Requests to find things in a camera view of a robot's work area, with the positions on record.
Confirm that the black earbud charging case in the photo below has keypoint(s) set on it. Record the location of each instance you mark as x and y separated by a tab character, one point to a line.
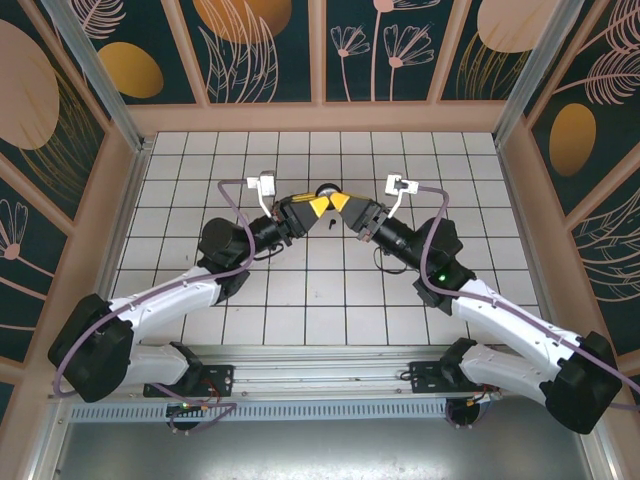
327	189

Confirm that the aluminium frame post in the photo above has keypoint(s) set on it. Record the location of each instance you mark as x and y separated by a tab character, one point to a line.
532	65
95	67

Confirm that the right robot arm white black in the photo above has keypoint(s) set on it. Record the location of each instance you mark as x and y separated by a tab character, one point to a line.
505	315

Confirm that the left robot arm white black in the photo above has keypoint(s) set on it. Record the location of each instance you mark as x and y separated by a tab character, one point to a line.
165	295

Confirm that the aluminium table edge rail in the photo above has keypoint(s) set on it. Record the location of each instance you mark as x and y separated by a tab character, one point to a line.
521	220
125	220

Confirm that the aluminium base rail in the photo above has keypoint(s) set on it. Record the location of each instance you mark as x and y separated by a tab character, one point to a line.
320	370

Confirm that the grey metal sheet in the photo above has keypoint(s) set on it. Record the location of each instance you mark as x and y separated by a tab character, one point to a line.
320	450

